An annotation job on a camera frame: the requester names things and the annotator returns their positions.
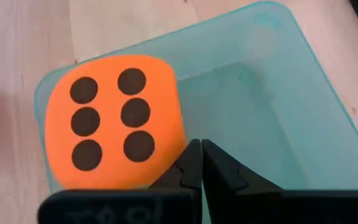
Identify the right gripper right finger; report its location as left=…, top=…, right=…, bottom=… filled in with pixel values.
left=203, top=139, right=358, bottom=224

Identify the orange foam die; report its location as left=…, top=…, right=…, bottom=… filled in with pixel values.
left=44, top=55, right=186, bottom=190

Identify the teal translucent plastic bin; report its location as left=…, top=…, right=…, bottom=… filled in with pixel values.
left=33, top=1, right=358, bottom=224

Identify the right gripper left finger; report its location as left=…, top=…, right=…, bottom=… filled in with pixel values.
left=37, top=139, right=203, bottom=224

